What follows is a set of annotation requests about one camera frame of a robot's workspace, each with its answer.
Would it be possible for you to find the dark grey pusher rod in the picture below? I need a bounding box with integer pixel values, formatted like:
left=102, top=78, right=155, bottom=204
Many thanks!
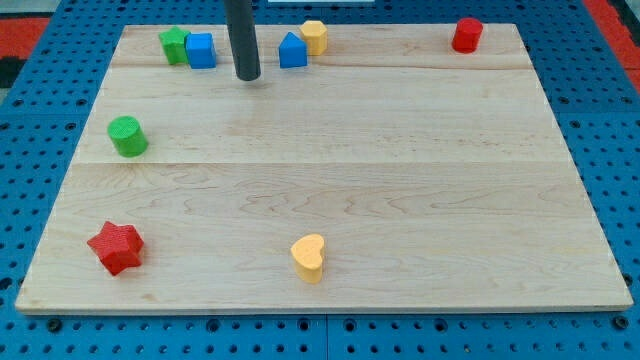
left=223, top=0, right=261, bottom=81

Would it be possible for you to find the blue cube block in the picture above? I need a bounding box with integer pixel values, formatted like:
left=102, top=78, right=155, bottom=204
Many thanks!
left=185, top=33, right=217, bottom=69

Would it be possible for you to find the blue house-shaped block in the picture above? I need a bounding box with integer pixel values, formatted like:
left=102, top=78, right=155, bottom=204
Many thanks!
left=278, top=32, right=308, bottom=69

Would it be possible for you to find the green star block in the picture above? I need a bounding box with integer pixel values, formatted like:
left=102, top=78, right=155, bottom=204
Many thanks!
left=158, top=26, right=191, bottom=65

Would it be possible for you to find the yellow hexagon block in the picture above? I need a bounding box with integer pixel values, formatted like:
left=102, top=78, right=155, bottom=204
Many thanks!
left=299, top=20, right=328, bottom=56

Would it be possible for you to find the green cylinder block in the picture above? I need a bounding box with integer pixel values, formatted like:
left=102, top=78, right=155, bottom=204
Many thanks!
left=107, top=116, right=148, bottom=157

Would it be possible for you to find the light wooden board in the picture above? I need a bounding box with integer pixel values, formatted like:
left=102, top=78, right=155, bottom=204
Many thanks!
left=15, top=23, right=633, bottom=315

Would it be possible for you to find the yellow heart block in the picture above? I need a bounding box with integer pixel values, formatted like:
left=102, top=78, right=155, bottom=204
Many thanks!
left=290, top=234, right=325, bottom=284

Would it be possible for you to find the red cylinder block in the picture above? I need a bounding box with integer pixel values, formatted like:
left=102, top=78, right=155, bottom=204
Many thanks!
left=451, top=17, right=484, bottom=54

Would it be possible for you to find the red star block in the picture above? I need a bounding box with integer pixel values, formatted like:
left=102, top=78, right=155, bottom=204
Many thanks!
left=87, top=221, right=144, bottom=276

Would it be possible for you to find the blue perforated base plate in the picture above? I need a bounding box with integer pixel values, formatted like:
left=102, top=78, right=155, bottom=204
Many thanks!
left=1, top=0, right=639, bottom=359

